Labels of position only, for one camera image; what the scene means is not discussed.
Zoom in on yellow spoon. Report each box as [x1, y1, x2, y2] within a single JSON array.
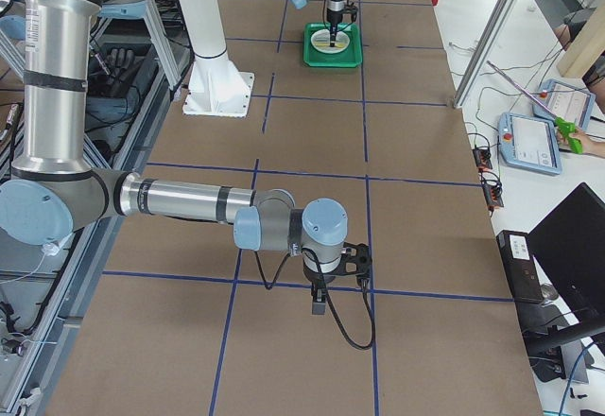
[[312, 42, 348, 53]]

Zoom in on person's hand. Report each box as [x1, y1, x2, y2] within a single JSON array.
[[557, 130, 605, 158]]

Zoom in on white round plate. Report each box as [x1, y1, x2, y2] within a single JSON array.
[[310, 28, 351, 54]]

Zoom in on horizontal blue tape strip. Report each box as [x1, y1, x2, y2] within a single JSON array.
[[101, 270, 514, 303]]

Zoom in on green plastic tray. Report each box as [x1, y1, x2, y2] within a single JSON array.
[[302, 23, 363, 68]]

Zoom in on vertical blue tape strip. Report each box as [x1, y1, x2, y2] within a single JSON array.
[[357, 0, 381, 415]]

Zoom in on upper orange black connector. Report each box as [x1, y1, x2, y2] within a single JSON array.
[[472, 147, 493, 171]]

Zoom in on orange black connector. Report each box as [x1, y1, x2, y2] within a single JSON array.
[[472, 147, 493, 171], [482, 180, 504, 211]]

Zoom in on black computer box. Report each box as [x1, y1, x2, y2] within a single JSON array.
[[496, 230, 544, 304]]

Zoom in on lower orange black connector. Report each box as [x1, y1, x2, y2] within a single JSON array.
[[482, 180, 504, 211]]

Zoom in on near blue teach pendant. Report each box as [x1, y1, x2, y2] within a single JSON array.
[[497, 113, 562, 175]]

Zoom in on blue teach pendant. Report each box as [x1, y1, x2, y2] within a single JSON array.
[[532, 79, 596, 130], [497, 113, 562, 175]]

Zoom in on far blue teach pendant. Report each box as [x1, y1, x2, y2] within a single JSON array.
[[532, 79, 596, 130]]

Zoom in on wooden board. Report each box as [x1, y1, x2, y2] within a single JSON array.
[[557, 0, 605, 78]]

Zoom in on green handheld tool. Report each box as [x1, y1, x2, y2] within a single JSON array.
[[555, 116, 583, 154]]

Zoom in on black monitor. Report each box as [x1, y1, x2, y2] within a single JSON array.
[[526, 182, 604, 355]]

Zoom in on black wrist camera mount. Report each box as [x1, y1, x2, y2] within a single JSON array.
[[339, 242, 372, 279]]

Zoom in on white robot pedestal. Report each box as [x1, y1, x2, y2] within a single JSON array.
[[179, 0, 254, 118]]

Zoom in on aluminium frame post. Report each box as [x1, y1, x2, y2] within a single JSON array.
[[453, 0, 517, 109]]

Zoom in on aluminium table side rail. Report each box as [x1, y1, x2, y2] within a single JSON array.
[[1, 70, 171, 415]]

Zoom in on blue network cable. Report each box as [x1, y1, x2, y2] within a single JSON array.
[[556, 339, 605, 416]]

